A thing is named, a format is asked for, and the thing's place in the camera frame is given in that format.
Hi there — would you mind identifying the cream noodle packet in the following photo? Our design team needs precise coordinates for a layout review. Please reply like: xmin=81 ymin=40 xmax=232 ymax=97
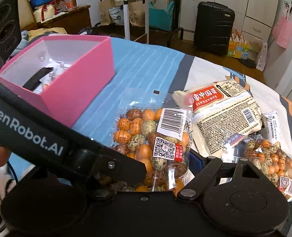
xmin=172 ymin=78 xmax=262 ymax=158

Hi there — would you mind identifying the clear bag of nuts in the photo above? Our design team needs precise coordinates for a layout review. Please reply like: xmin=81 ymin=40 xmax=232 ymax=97
xmin=111 ymin=88 xmax=193 ymax=194

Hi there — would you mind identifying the black protein bar packet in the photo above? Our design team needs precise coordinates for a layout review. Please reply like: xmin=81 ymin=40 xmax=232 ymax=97
xmin=23 ymin=67 xmax=53 ymax=91

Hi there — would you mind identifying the pink cardboard box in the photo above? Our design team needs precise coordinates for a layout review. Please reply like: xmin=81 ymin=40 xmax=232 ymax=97
xmin=0 ymin=35 xmax=115 ymax=127

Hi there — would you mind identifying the colourful gift bag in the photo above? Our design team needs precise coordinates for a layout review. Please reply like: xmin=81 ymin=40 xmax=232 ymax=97
xmin=227 ymin=29 xmax=251 ymax=59

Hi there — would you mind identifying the striped bed sheet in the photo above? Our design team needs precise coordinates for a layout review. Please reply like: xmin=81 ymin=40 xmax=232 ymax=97
xmin=71 ymin=38 xmax=292 ymax=155

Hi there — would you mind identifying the black suitcase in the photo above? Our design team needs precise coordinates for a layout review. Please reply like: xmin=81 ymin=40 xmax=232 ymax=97
xmin=194 ymin=2 xmax=235 ymax=56

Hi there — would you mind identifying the pink hanging bag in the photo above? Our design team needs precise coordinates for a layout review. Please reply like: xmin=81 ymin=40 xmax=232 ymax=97
xmin=272 ymin=0 xmax=292 ymax=49

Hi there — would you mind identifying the teal shopping bag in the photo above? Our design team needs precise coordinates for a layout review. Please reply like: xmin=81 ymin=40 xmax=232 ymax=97
xmin=149 ymin=2 xmax=174 ymax=32

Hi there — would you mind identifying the dark wooden nightstand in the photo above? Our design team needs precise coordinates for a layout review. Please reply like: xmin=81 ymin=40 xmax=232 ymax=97
xmin=21 ymin=5 xmax=92 ymax=34

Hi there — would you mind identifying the white wardrobe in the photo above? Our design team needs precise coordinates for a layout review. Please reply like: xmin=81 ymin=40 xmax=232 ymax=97
xmin=180 ymin=0 xmax=279 ymax=41

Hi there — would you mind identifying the brown paper bag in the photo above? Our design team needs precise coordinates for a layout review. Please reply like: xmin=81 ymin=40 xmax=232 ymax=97
xmin=99 ymin=0 xmax=115 ymax=26

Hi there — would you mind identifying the orange drink bottle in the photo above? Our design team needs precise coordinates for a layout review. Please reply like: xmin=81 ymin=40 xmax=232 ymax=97
xmin=65 ymin=0 xmax=74 ymax=11

